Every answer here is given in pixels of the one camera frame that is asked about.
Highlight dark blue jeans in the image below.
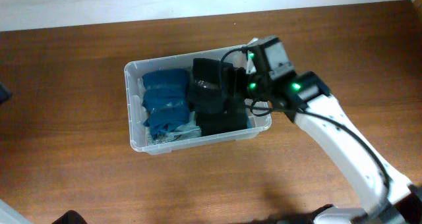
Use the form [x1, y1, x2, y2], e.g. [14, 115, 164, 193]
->
[247, 117, 253, 128]

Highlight small black garment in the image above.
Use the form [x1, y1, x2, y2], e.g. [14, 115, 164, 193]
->
[187, 58, 235, 114]

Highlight large black garment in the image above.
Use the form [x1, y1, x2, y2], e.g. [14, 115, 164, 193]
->
[192, 97, 249, 136]

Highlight light blue jeans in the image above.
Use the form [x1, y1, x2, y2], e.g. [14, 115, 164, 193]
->
[136, 77, 202, 145]

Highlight teal taped garment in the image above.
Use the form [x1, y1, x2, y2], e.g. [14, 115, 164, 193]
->
[142, 69, 190, 139]

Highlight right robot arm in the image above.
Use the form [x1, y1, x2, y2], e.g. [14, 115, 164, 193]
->
[226, 36, 421, 223]

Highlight clear plastic storage container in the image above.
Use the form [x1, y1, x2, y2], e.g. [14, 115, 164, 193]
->
[124, 46, 272, 155]

